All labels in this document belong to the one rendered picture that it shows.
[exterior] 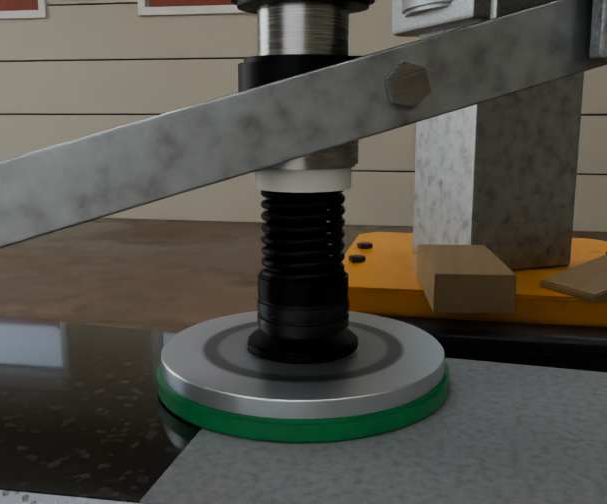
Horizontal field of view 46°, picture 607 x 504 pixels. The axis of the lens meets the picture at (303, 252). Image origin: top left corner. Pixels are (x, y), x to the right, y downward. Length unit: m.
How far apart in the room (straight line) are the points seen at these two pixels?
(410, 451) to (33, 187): 0.28
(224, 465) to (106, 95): 6.81
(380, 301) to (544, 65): 0.58
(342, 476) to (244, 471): 0.06
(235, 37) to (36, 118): 2.12
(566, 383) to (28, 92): 7.17
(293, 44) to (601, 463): 0.32
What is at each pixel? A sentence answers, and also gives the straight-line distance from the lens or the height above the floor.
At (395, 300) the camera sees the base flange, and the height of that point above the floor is 0.76.
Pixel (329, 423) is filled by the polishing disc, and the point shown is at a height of 0.84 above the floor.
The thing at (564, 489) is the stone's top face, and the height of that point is 0.82.
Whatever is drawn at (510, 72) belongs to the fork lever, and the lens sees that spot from 0.51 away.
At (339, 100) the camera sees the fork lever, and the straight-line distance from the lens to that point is 0.47.
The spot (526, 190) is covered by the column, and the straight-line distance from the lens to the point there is 1.16.
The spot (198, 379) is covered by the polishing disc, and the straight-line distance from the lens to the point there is 0.49.
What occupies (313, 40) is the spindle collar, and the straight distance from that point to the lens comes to 0.50.
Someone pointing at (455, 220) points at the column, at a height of 0.86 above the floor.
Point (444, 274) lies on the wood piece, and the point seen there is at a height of 0.83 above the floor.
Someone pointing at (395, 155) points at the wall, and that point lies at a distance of 6.53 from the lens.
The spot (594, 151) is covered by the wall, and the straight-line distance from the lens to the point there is 6.65.
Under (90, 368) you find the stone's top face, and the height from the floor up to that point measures 0.82.
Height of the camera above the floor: 1.03
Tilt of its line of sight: 11 degrees down
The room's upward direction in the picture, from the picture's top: straight up
